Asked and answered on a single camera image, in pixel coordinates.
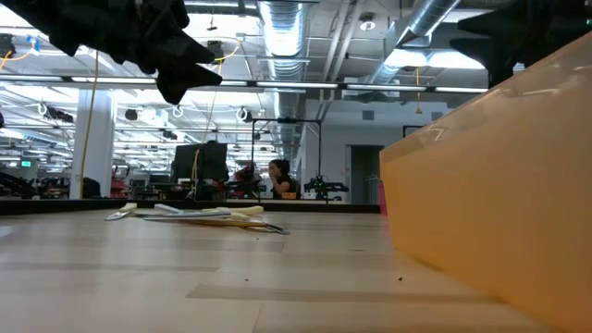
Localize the large silver spiral duct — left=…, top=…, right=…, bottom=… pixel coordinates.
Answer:
left=256, top=0, right=310, bottom=175

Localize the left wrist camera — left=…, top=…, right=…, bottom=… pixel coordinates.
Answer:
left=155, top=82, right=189, bottom=105

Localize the black computer monitor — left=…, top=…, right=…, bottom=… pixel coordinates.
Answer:
left=169, top=142, right=228, bottom=201

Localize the slanted silver air duct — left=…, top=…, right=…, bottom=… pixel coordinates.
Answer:
left=367, top=0, right=463, bottom=87

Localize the long ceiling light strip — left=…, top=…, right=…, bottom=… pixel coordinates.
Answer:
left=0, top=75, right=490, bottom=93

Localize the black ceiling device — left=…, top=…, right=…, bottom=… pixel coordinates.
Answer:
left=0, top=34, right=16, bottom=59

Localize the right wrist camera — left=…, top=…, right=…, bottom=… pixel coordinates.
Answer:
left=487, top=57, right=505, bottom=90

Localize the dark red background object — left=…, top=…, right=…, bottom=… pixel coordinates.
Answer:
left=234, top=164, right=256, bottom=196

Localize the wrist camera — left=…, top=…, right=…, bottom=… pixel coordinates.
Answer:
left=155, top=82, right=189, bottom=105
left=487, top=57, right=505, bottom=90

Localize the black ceiling camera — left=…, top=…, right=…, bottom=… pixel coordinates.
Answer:
left=205, top=40, right=227, bottom=61

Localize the white building pillar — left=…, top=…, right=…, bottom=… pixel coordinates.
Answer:
left=68, top=90, right=117, bottom=200

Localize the red background equipment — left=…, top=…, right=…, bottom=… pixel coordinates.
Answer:
left=109, top=165, right=130, bottom=199

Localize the orange plastic bin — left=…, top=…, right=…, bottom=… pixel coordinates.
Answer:
left=378, top=31, right=592, bottom=333

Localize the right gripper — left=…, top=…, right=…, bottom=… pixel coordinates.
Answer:
left=450, top=0, right=592, bottom=66

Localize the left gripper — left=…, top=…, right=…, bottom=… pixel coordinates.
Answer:
left=99, top=0, right=223, bottom=92

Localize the black tubular frame stand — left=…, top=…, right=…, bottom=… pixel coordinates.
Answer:
left=251, top=117, right=324, bottom=204

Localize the grey door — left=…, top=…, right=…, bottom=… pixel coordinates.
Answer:
left=350, top=143, right=386, bottom=205

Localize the seated person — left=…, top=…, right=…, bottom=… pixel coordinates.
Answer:
left=267, top=158, right=300, bottom=200

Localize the black aluminium table frame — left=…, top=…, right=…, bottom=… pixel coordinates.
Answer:
left=0, top=197, right=381, bottom=215

